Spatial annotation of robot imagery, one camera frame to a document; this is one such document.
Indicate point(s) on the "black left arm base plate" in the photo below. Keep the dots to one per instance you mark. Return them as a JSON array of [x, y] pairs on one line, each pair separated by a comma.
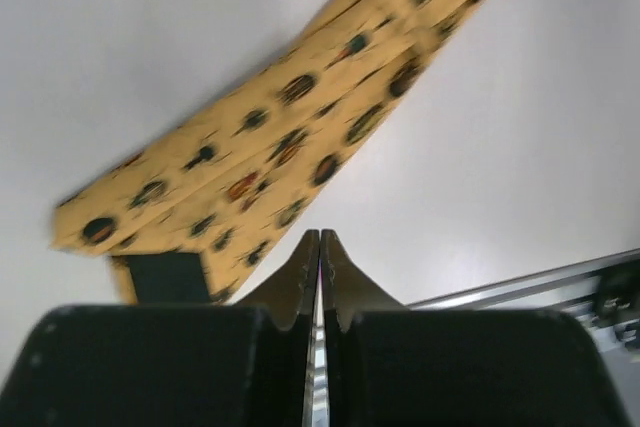
[[615, 303]]

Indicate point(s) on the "aluminium mounting rail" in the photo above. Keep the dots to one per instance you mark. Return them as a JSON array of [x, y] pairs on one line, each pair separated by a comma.
[[570, 288]]

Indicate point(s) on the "yellow beetle print tie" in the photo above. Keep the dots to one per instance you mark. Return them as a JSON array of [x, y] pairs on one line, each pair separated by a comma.
[[189, 217]]

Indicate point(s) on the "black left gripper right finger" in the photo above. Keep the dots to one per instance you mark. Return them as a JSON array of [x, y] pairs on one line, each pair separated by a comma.
[[388, 365]]

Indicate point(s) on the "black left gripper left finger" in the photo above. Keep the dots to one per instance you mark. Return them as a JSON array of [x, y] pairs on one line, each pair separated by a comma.
[[247, 364]]

